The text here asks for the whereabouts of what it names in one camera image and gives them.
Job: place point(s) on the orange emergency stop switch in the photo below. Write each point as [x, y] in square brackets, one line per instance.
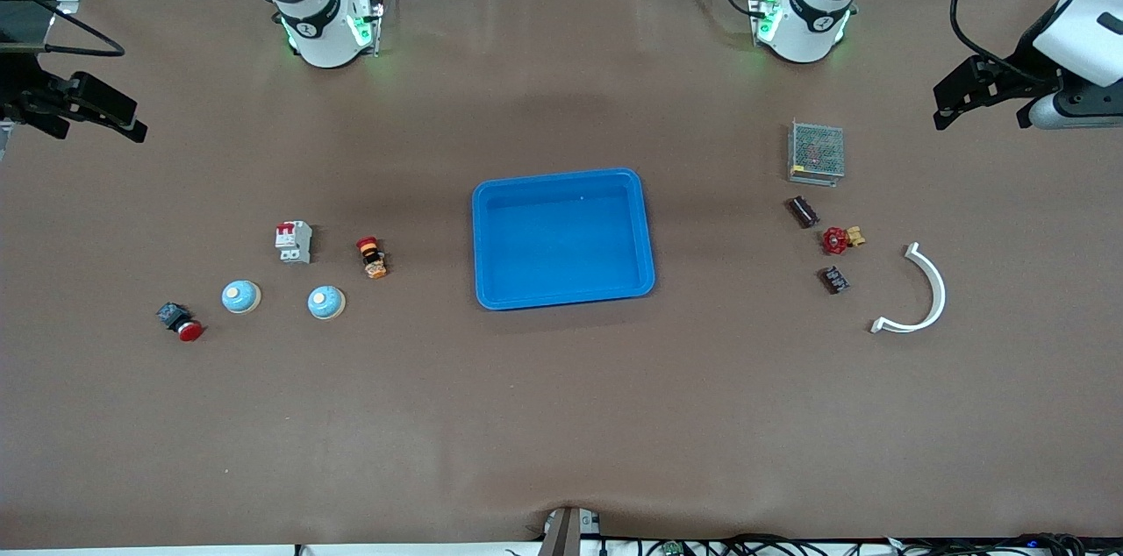
[373, 260]

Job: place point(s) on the light blue call bell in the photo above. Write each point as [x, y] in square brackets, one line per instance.
[240, 297]
[326, 303]

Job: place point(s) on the white red circuit breaker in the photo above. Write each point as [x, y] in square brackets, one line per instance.
[294, 245]

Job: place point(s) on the metal mesh power supply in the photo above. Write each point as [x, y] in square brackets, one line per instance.
[816, 151]

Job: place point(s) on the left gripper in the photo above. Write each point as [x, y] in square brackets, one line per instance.
[1020, 67]

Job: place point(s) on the brown table cover mat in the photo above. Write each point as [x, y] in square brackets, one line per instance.
[561, 416]

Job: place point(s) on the black cylindrical capacitor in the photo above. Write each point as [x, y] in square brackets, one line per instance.
[834, 280]
[804, 212]

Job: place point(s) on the blue plastic tray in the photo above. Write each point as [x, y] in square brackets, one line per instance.
[561, 275]

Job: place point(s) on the red mushroom push button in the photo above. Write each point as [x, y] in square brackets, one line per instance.
[180, 324]

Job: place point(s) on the white curved plastic bracket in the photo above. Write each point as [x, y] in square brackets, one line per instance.
[941, 293]

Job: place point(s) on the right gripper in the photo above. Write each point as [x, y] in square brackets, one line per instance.
[19, 88]

